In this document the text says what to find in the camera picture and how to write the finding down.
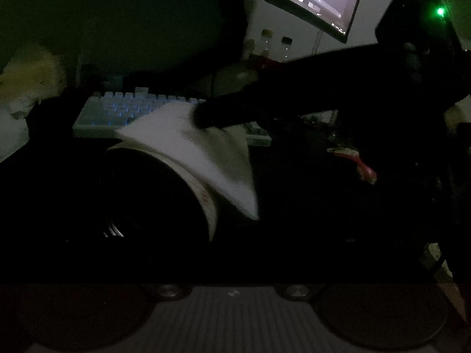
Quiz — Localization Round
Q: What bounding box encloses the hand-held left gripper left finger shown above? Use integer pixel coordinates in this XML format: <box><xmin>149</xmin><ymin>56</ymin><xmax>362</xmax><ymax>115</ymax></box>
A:
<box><xmin>145</xmin><ymin>265</ymin><xmax>193</xmax><ymax>299</ymax></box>

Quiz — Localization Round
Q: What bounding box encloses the white tissue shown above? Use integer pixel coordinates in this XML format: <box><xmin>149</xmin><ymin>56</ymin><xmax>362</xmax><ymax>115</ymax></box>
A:
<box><xmin>114</xmin><ymin>102</ymin><xmax>260</xmax><ymax>222</ymax></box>

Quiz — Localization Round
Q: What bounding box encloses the red and white wrapper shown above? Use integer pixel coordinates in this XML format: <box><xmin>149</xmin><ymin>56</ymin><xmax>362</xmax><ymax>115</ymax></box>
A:
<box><xmin>327</xmin><ymin>146</ymin><xmax>379</xmax><ymax>185</ymax></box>

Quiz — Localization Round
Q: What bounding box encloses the white backlit keyboard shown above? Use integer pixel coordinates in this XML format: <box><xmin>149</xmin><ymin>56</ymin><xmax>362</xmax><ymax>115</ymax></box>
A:
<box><xmin>72</xmin><ymin>87</ymin><xmax>273</xmax><ymax>148</ymax></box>

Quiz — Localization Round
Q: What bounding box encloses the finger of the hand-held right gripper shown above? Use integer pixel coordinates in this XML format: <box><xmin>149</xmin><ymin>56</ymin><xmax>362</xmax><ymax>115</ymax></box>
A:
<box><xmin>192</xmin><ymin>45</ymin><xmax>369</xmax><ymax>131</ymax></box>

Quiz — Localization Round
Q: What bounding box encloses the clear bottle with tan cap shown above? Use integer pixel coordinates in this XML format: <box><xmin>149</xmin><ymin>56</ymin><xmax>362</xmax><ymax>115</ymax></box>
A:
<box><xmin>258</xmin><ymin>29</ymin><xmax>276</xmax><ymax>60</ymax></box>

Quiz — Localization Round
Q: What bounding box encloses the yellowish plush toy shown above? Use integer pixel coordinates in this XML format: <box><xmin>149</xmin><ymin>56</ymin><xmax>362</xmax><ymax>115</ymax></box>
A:
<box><xmin>0</xmin><ymin>44</ymin><xmax>69</xmax><ymax>119</ymax></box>

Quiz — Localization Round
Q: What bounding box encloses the clear bottle with dark cap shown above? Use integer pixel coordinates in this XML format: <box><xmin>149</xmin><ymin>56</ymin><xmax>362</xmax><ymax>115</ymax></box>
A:
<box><xmin>280</xmin><ymin>36</ymin><xmax>294</xmax><ymax>62</ymax></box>

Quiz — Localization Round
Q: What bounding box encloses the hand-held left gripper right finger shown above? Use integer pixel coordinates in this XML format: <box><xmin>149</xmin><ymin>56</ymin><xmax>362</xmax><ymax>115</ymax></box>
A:
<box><xmin>274</xmin><ymin>265</ymin><xmax>324</xmax><ymax>299</ymax></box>

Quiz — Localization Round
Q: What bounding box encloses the white round container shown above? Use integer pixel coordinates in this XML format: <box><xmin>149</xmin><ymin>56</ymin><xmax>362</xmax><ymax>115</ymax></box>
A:
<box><xmin>99</xmin><ymin>143</ymin><xmax>222</xmax><ymax>245</ymax></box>

